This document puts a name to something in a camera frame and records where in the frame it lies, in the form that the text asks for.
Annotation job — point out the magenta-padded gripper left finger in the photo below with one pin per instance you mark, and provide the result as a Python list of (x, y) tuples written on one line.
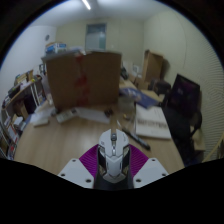
[(75, 173)]

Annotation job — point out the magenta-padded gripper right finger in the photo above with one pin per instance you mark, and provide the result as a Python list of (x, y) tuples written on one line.
[(150, 171)]

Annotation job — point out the white and black computer mouse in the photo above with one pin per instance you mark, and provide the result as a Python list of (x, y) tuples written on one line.
[(113, 156)]

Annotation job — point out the long black pen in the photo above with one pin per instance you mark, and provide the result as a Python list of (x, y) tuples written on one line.
[(136, 138)]

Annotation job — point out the black office chair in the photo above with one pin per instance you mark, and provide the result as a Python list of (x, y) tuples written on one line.
[(181, 133)]

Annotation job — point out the white remote with display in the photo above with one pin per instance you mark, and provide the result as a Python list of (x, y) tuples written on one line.
[(66, 116)]

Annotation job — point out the white paper sheet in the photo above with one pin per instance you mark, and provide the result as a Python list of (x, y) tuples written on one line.
[(93, 115)]

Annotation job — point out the blue flat folder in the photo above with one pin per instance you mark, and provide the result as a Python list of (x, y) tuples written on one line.
[(141, 97)]

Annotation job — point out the dark computer monitor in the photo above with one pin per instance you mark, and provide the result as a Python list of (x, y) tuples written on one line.
[(185, 93)]

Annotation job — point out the large brown cardboard box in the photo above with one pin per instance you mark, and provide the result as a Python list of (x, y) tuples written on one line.
[(83, 78)]

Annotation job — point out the wooden side desk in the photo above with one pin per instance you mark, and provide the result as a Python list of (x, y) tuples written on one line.
[(23, 91)]

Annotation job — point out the small brown cardboard box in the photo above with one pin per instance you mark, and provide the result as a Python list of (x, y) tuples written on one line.
[(153, 65)]

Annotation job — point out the blue and white cabinet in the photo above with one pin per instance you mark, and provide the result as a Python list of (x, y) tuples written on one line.
[(55, 47)]

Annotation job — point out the pale blue door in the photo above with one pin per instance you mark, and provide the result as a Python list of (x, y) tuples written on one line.
[(95, 36)]

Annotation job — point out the long ceiling light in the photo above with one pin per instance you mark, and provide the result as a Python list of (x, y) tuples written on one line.
[(86, 4)]

